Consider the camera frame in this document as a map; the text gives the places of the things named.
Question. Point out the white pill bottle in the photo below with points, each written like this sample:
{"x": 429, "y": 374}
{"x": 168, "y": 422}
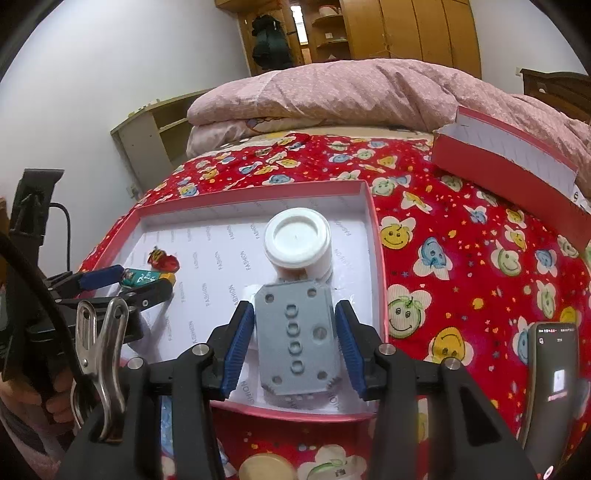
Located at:
{"x": 298, "y": 240}

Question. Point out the pink quilt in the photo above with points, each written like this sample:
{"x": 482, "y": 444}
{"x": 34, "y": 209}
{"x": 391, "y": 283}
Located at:
{"x": 369, "y": 92}

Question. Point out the dark hanging jacket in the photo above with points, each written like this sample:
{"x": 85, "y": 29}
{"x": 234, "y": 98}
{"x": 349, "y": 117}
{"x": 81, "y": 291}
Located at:
{"x": 270, "y": 44}

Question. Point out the red box lid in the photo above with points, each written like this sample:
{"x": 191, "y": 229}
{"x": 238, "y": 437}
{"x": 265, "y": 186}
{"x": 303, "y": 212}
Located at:
{"x": 489, "y": 170}

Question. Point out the round wooden disc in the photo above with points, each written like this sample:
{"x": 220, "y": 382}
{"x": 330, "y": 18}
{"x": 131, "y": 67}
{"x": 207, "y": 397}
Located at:
{"x": 268, "y": 468}

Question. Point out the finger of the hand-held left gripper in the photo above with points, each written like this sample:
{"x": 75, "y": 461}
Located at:
{"x": 152, "y": 290}
{"x": 104, "y": 276}

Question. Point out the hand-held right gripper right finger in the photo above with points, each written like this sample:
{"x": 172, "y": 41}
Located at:
{"x": 351, "y": 350}

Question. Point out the silver metal spring clip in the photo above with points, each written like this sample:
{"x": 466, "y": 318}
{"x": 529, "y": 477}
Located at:
{"x": 108, "y": 369}

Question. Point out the dark wooden headboard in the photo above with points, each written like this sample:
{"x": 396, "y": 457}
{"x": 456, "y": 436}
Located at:
{"x": 563, "y": 87}

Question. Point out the small red toy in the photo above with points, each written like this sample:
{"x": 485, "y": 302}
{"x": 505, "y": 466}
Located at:
{"x": 164, "y": 262}

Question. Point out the red printed blanket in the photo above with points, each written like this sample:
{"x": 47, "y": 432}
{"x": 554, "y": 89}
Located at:
{"x": 461, "y": 286}

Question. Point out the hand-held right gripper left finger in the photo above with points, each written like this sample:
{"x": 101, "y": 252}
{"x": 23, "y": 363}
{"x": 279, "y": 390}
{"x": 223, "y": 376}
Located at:
{"x": 240, "y": 350}

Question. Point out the red cardboard box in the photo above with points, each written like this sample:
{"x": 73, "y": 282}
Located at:
{"x": 194, "y": 286}

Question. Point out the wooden wardrobe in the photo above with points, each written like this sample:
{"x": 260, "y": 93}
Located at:
{"x": 415, "y": 27}

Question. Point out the grey perforated plastic block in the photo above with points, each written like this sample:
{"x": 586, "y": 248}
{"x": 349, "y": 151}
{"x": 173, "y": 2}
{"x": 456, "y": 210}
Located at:
{"x": 295, "y": 341}

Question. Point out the person's left hand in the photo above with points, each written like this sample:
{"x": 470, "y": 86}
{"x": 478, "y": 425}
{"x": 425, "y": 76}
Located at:
{"x": 60, "y": 406}

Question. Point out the pink printed pillow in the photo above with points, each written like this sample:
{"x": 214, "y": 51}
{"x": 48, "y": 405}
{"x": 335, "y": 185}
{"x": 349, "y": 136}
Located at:
{"x": 217, "y": 136}

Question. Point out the beige shelf unit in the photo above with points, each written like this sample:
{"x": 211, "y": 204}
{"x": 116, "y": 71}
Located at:
{"x": 134, "y": 138}

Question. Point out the black smartphone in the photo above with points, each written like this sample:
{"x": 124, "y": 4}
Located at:
{"x": 554, "y": 369}

